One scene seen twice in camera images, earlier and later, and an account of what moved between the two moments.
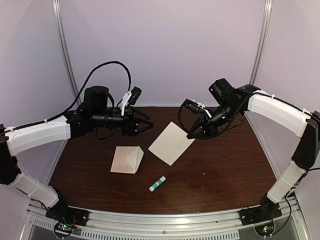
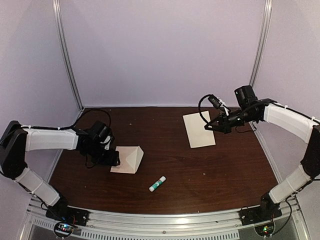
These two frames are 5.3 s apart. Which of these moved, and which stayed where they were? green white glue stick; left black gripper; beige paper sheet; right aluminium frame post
Moved: left black gripper
Stayed: green white glue stick; beige paper sheet; right aluminium frame post
